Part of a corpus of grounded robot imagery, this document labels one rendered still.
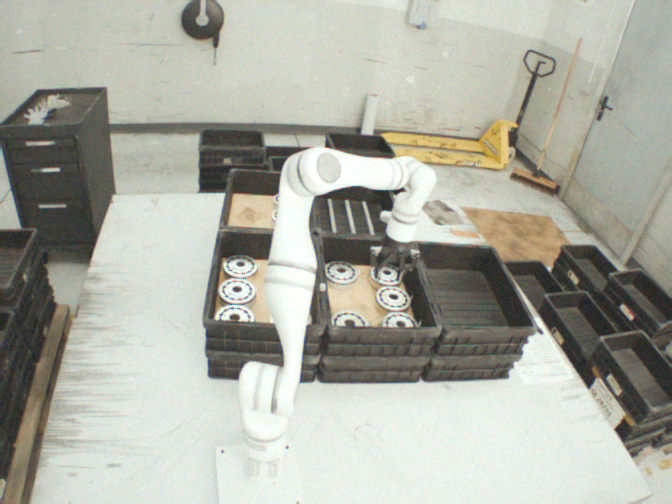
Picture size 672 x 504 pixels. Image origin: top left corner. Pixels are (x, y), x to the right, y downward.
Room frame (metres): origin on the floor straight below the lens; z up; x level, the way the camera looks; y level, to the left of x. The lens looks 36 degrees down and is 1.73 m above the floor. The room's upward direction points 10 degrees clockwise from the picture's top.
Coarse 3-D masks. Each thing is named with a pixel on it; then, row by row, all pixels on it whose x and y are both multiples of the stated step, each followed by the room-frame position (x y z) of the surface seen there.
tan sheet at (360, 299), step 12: (360, 276) 1.15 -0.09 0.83; (360, 288) 1.09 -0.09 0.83; (372, 288) 1.10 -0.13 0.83; (336, 300) 1.02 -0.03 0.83; (348, 300) 1.03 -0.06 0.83; (360, 300) 1.04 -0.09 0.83; (372, 300) 1.05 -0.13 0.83; (336, 312) 0.97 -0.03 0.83; (360, 312) 0.99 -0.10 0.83; (372, 312) 1.00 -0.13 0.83; (408, 312) 1.02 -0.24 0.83; (372, 324) 0.95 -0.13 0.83
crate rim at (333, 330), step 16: (320, 240) 1.16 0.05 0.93; (368, 240) 1.21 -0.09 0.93; (320, 256) 1.08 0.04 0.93; (320, 272) 1.01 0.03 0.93; (432, 304) 0.95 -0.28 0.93; (352, 336) 0.81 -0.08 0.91; (368, 336) 0.82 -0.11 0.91; (384, 336) 0.83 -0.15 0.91; (400, 336) 0.84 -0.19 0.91; (416, 336) 0.84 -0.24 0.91; (432, 336) 0.85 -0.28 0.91
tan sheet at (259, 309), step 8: (264, 264) 1.12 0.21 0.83; (264, 272) 1.09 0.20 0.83; (224, 280) 1.02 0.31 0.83; (256, 280) 1.04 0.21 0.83; (264, 280) 1.05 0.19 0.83; (216, 304) 0.91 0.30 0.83; (256, 304) 0.94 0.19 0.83; (264, 304) 0.95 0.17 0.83; (216, 312) 0.88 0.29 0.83; (256, 312) 0.91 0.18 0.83; (264, 312) 0.92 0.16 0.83; (256, 320) 0.88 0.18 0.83; (264, 320) 0.89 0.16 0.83
